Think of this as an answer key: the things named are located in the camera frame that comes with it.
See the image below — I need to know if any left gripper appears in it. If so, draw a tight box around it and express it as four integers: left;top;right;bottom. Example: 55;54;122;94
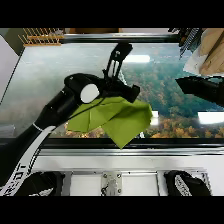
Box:
102;77;141;104

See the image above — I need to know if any green garment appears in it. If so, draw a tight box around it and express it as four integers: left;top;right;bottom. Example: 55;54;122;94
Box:
66;95;154;150

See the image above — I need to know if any wooden clothes hanger rack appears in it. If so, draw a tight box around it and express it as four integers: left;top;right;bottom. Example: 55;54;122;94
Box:
17;28;65;47

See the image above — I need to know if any white garment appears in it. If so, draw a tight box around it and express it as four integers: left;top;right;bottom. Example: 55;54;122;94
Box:
182;46;208;76

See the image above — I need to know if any checked garment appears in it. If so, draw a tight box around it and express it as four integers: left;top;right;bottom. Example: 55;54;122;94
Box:
167;28;205;60

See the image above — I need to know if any black cable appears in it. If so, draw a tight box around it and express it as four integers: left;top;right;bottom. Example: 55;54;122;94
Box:
67;97;105;120

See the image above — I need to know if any silver frame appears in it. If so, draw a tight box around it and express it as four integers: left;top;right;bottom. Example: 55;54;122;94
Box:
0;32;224;197

